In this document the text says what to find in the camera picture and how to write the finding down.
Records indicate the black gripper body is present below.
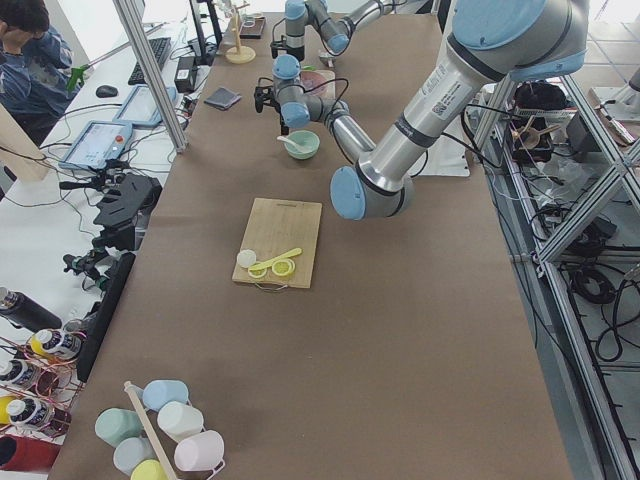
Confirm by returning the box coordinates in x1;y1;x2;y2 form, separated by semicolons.
253;77;284;123
270;35;305;61

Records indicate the white ceramic spoon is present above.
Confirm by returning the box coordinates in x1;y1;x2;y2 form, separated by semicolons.
276;135;308;152

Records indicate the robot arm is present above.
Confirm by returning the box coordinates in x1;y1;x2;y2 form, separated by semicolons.
270;0;453;61
254;0;589;220

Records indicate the mint green bowl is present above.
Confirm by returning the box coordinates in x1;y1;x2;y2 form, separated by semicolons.
284;130;320;160

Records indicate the metal ice scoop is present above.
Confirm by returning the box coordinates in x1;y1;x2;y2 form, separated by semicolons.
318;50;335;69

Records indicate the pink bowl with ice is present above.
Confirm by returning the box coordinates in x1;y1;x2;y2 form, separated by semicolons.
300;70;326;98

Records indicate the grey folded cloth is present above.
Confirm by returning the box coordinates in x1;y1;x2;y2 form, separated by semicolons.
204;87;242;111

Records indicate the wooden mug tree stand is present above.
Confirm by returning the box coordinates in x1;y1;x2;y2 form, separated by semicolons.
221;0;256;65

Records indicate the cream plastic tray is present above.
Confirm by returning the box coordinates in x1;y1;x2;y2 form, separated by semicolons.
321;70;336;99

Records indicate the wooden cutting board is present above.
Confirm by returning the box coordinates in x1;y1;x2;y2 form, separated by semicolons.
232;198;322;289

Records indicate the black keyboard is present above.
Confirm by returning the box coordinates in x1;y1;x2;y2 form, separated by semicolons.
127;37;173;86

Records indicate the yellow plastic knife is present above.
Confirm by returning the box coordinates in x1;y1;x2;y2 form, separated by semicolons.
248;247;303;271

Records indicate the blue teach pendant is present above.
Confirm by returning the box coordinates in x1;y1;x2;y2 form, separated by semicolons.
58;121;133;171
113;84;162;128

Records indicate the yellow lemon slice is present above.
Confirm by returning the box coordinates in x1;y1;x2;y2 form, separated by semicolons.
271;258;296;277
247;267;269;279

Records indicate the black computer mouse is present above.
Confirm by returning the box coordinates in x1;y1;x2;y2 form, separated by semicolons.
95;85;119;98

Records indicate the person in blue jacket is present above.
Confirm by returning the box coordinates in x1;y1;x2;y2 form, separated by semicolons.
1;0;80;145

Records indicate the light blue cup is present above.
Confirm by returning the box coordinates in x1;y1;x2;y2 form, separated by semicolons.
142;379;189;412

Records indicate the white cup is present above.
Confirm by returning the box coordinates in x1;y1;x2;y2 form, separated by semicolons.
157;401;204;442

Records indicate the black water bottle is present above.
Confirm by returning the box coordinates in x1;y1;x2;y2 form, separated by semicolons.
1;287;62;333

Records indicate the pink cup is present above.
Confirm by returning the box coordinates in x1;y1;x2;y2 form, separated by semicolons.
174;430;225;472

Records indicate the mint green cup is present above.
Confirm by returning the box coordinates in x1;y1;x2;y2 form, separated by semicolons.
94;408;143;447

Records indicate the grey blue cup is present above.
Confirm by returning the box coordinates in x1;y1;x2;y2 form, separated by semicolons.
113;437;156;475

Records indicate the yellow cup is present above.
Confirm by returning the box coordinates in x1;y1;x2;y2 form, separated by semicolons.
130;459;168;480

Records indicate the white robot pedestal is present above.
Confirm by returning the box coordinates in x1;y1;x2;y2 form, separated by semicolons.
409;119;470;177

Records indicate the white wire cup rack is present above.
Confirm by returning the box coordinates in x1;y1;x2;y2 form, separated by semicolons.
123;381;226;479

